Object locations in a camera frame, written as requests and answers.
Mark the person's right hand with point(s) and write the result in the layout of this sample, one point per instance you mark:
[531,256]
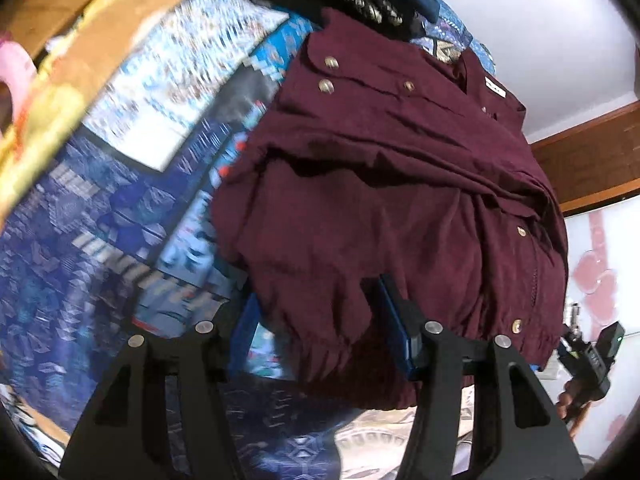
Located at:
[567,402]

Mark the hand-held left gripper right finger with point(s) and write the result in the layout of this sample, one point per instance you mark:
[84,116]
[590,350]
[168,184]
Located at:
[400,330]

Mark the maroon button-up shirt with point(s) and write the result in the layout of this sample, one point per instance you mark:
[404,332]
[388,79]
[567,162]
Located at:
[390,210]

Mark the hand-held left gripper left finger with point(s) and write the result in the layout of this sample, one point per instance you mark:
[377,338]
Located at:
[150,400]

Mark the yellow cloth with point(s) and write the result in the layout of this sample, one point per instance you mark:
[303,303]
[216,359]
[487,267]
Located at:
[65,105]

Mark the blue patchwork blanket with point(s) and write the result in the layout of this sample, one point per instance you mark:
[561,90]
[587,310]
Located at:
[125,240]

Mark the wooden lap table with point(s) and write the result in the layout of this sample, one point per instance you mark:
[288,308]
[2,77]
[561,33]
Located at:
[75,5]

